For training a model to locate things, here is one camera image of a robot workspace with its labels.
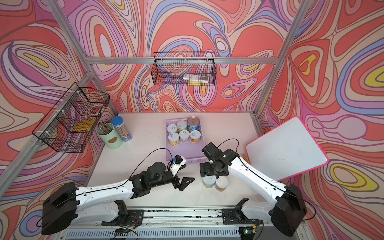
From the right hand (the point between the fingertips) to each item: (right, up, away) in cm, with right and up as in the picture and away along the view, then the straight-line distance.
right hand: (211, 175), depth 78 cm
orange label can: (-8, +20, +21) cm, 30 cm away
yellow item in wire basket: (-64, +26, -6) cm, 69 cm away
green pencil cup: (-65, +22, +15) cm, 70 cm away
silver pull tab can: (-16, +20, +22) cm, 33 cm away
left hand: (-11, +3, -5) cm, 12 cm away
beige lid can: (+5, -4, 0) cm, 7 cm away
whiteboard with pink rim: (+41, +14, +1) cm, 43 cm away
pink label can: (-25, +25, +26) cm, 43 cm away
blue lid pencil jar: (-55, +28, +11) cm, 62 cm away
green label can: (-1, -4, +1) cm, 4 cm away
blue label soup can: (-10, +28, +23) cm, 38 cm away
